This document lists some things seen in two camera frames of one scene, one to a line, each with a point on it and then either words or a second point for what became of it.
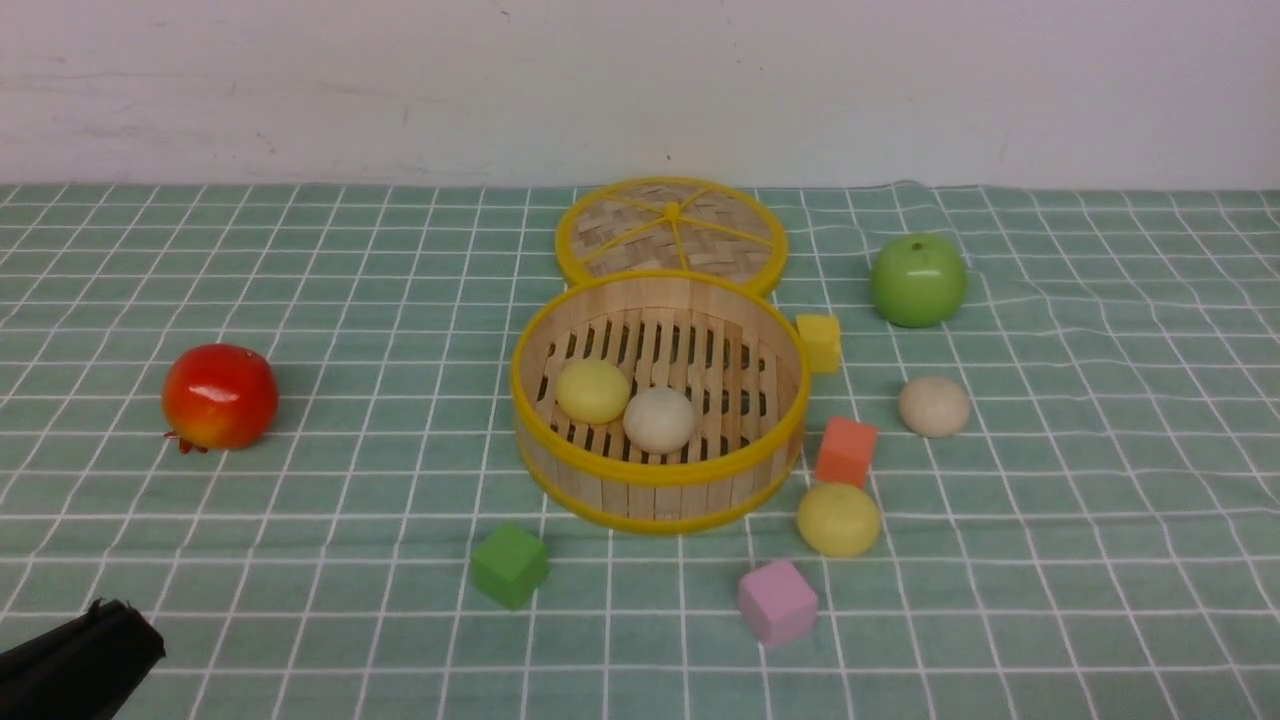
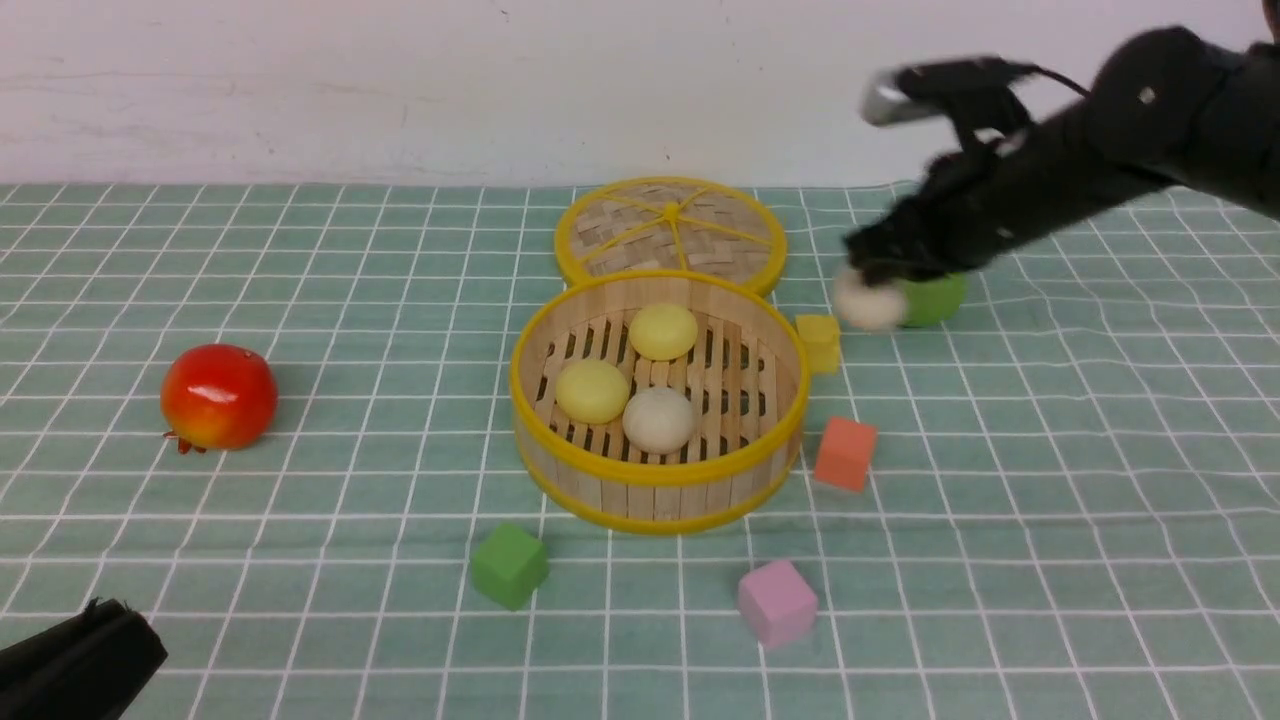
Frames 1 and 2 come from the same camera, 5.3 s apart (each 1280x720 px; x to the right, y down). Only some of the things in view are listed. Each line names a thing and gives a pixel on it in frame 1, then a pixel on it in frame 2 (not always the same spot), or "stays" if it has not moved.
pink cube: (778, 603) stays
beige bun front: (659, 420) stays
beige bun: (934, 407) -> (872, 308)
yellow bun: (591, 391) stays
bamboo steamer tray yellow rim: (733, 354) stays
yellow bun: (838, 520) -> (663, 332)
